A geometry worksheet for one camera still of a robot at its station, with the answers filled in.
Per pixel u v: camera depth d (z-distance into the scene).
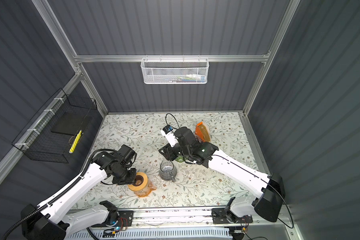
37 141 0.64
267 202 0.38
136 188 0.71
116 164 0.54
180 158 0.62
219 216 0.73
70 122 0.77
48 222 0.38
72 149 0.68
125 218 0.73
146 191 0.82
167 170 0.91
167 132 0.61
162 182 0.85
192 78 0.92
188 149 0.53
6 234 0.36
